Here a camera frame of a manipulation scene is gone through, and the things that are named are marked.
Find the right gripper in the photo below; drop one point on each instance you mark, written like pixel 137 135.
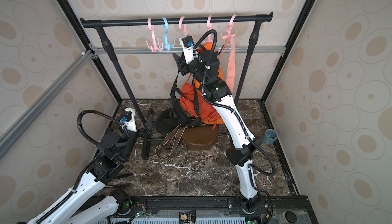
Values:
pixel 184 67

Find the grey-blue cup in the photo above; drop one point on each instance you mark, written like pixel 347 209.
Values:
pixel 269 137

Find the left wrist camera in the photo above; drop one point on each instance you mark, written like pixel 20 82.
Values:
pixel 127 119

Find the red-orange waist bag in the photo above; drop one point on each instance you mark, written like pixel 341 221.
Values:
pixel 192 101

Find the aluminium rail back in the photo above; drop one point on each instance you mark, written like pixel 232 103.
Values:
pixel 145 50

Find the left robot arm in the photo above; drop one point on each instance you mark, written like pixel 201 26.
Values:
pixel 114 150

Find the black clothes rack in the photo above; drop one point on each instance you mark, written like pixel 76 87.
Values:
pixel 99 26

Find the light blue hook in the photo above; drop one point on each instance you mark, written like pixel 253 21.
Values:
pixel 166 44

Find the pink hook far left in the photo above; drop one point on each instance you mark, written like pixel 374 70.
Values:
pixel 154 47

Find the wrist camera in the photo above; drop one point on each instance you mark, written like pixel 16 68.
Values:
pixel 127 119
pixel 187 44

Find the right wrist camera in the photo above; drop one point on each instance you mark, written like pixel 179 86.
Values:
pixel 187 44

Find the aluminium rail left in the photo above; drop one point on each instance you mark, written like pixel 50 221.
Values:
pixel 9 138

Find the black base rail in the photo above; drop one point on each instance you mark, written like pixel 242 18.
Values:
pixel 211 210

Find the pink hook far right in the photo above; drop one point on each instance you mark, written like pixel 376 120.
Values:
pixel 229 27

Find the brown strap bag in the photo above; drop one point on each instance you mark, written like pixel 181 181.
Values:
pixel 195 138

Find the pink hook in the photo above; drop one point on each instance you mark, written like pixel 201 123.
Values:
pixel 209 27
pixel 183 27
pixel 154 47
pixel 229 27

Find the small snack packet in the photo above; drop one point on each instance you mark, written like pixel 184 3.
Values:
pixel 187 217

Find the pink sling bag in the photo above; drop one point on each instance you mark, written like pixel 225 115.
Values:
pixel 230 78

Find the pink hook middle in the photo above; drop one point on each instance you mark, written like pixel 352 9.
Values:
pixel 183 27

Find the orange sling bag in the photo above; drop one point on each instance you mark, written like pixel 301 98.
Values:
pixel 219 71

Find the black round knob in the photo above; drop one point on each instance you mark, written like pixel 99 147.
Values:
pixel 290 217

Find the aluminium rail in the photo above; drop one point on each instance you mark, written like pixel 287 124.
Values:
pixel 9 138
pixel 145 50

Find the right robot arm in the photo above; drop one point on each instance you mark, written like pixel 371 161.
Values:
pixel 246 152

